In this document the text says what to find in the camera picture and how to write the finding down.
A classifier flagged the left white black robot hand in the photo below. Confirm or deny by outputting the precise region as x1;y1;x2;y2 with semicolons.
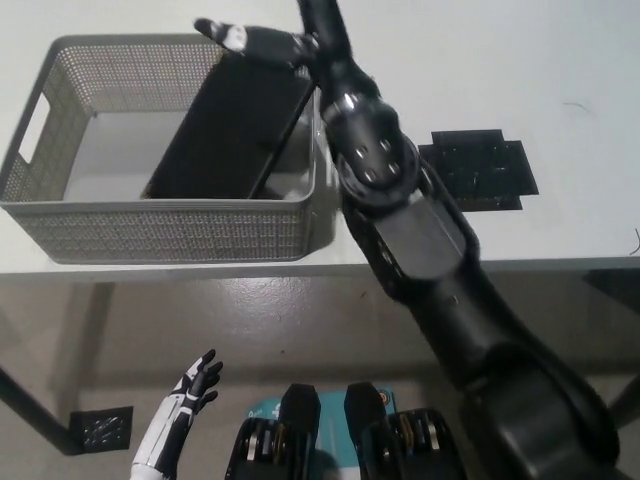
133;348;225;472

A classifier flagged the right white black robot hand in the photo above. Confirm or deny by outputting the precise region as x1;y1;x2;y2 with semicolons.
193;0;359;77

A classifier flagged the black hardcover notebook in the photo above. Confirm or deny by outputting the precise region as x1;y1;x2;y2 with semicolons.
142;52;315;201

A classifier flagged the black ribbed robot body block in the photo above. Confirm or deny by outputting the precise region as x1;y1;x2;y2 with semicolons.
344;382;469;480
224;383;322;480

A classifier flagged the black perforated foot plate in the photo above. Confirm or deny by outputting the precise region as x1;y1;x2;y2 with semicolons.
68;405;135;449

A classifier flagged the black metal table leg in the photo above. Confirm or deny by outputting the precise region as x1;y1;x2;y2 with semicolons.
0;366;85;457

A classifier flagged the grey perforated plastic basket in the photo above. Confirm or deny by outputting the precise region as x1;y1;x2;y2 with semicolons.
0;32;322;265

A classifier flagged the black tape patch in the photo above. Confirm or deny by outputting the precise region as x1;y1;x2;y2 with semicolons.
417;128;540;212

